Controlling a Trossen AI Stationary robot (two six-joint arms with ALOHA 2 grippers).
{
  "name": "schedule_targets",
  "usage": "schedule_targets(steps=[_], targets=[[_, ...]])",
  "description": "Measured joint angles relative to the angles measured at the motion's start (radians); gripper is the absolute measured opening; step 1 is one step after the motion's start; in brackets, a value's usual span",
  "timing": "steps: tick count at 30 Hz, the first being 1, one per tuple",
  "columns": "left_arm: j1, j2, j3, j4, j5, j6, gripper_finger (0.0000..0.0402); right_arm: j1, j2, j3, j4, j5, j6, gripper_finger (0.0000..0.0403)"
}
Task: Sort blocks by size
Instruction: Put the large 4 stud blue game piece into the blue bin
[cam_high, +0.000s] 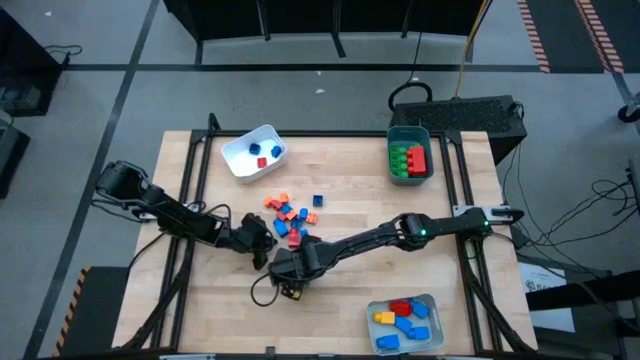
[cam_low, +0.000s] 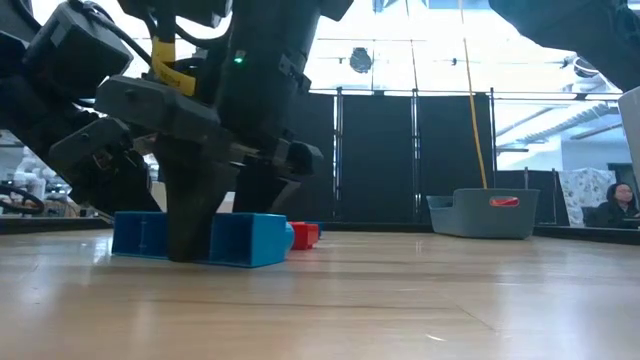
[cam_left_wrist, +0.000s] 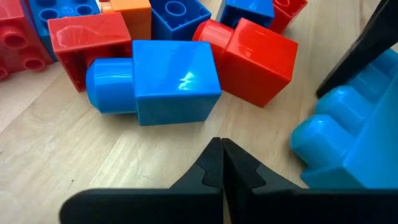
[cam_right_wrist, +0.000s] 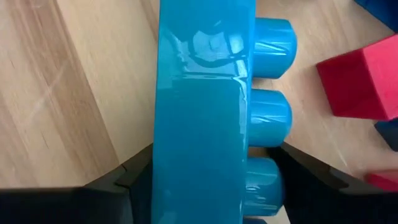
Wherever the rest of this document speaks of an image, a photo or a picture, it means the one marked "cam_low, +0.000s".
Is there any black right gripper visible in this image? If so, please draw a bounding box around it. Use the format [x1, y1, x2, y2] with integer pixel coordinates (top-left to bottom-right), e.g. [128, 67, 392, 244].
[94, 44, 324, 264]

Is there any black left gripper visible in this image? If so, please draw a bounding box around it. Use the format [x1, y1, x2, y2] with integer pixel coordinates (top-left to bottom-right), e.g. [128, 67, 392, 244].
[0, 29, 161, 214]

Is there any long blue block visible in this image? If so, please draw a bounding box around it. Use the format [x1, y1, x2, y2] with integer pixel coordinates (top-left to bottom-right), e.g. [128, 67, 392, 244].
[110, 210, 297, 269]

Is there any small red block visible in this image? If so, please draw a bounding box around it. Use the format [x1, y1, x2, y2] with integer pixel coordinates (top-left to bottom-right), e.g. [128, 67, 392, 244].
[288, 221, 321, 252]

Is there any black partition screen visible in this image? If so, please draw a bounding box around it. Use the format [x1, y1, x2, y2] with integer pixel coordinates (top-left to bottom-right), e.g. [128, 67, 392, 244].
[279, 87, 497, 225]

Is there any black ceiling device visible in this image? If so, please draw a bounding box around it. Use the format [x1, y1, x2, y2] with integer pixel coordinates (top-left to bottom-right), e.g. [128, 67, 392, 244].
[348, 46, 374, 75]
[571, 49, 605, 80]

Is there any teal plastic bin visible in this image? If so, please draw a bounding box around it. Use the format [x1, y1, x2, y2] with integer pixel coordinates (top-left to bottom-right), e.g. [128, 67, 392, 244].
[425, 187, 542, 241]

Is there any patterned white panel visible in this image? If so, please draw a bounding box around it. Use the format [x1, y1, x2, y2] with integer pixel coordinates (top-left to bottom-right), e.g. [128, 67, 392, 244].
[558, 167, 619, 229]

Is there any person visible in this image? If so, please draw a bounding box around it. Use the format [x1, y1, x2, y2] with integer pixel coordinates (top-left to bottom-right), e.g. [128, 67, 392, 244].
[583, 181, 640, 231]

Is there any black table frame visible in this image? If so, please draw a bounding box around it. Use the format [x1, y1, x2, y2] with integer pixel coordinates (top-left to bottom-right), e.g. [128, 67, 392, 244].
[0, 214, 640, 247]

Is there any yellow cable tag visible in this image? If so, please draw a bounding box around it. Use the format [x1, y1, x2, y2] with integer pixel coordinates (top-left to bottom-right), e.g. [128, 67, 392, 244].
[151, 37, 197, 97]

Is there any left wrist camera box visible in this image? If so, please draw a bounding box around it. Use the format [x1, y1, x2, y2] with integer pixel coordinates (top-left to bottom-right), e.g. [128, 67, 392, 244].
[22, 1, 135, 99]

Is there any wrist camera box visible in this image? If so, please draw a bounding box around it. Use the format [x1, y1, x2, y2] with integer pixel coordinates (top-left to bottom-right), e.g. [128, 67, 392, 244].
[22, 1, 135, 99]
[117, 0, 234, 29]

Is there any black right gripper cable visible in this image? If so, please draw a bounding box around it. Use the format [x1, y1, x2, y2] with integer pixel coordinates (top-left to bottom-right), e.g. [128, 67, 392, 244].
[67, 0, 156, 69]

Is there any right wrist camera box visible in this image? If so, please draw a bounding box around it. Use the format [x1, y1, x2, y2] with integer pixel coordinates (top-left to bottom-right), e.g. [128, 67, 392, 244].
[117, 0, 234, 29]

